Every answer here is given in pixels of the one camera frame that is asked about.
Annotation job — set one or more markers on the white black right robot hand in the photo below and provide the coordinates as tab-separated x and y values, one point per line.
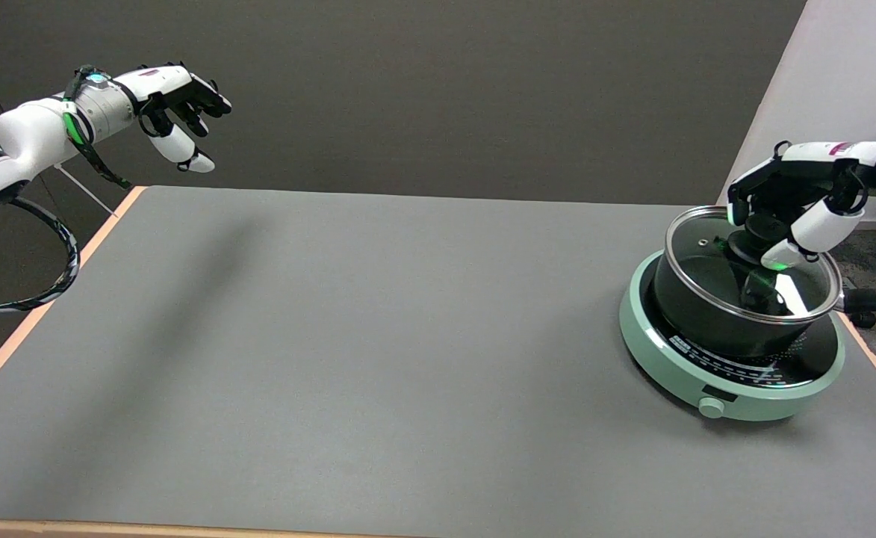
818	155

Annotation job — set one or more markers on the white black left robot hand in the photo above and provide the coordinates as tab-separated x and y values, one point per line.
161	81

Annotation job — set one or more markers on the glass pot lid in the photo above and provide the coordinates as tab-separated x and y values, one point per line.
699	258

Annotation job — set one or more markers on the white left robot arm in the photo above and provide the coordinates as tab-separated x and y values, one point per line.
30	134

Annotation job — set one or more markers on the black cooking pot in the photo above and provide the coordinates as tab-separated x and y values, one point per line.
695	323

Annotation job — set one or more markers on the green induction cooker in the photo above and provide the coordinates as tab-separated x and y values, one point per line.
665	365

